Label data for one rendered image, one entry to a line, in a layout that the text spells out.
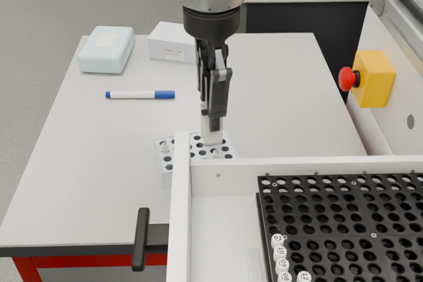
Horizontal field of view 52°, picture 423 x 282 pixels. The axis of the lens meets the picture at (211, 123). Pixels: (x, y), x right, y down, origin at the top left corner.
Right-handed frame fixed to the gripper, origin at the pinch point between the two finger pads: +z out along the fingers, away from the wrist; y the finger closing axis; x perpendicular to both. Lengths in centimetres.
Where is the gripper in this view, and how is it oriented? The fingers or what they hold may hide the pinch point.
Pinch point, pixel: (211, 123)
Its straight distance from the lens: 69.3
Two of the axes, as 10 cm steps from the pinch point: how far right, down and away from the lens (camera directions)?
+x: 9.7, -1.5, 1.9
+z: 0.0, 7.8, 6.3
